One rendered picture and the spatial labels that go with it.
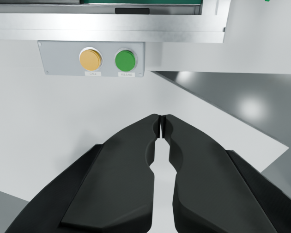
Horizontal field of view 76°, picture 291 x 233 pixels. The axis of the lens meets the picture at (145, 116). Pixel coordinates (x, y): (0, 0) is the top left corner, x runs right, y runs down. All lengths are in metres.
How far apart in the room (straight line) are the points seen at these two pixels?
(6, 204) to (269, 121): 2.84
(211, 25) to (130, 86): 0.25
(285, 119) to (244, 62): 1.33
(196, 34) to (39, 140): 0.56
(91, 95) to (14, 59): 0.21
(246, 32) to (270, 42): 0.06
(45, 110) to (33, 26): 0.26
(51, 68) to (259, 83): 1.39
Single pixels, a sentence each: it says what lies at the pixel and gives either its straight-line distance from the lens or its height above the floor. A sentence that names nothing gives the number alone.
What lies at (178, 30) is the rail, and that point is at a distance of 0.39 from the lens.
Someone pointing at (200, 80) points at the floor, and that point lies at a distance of 1.43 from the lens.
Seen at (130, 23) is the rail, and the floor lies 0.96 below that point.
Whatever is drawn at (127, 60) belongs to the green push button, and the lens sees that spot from 0.38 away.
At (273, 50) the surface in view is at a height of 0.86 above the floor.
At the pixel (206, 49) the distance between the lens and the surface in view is 0.50.
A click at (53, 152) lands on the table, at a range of 0.71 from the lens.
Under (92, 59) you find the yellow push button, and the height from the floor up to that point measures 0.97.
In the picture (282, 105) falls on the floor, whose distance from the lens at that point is 1.75.
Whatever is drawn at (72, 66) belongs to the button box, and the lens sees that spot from 0.42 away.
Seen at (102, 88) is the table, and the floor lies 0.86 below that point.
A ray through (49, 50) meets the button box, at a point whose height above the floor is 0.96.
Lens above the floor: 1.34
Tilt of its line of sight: 62 degrees down
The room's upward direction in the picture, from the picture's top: 173 degrees counter-clockwise
